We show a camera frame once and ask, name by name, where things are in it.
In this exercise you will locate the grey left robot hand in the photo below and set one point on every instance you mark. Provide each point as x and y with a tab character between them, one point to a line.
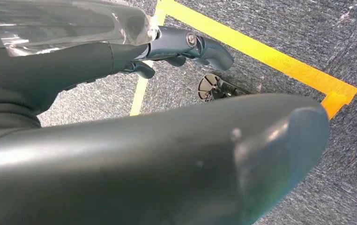
135	174

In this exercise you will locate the clear plastic film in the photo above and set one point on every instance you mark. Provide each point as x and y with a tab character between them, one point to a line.
73	18

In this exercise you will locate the yellow floor tape square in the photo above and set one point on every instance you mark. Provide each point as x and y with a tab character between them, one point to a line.
259	51

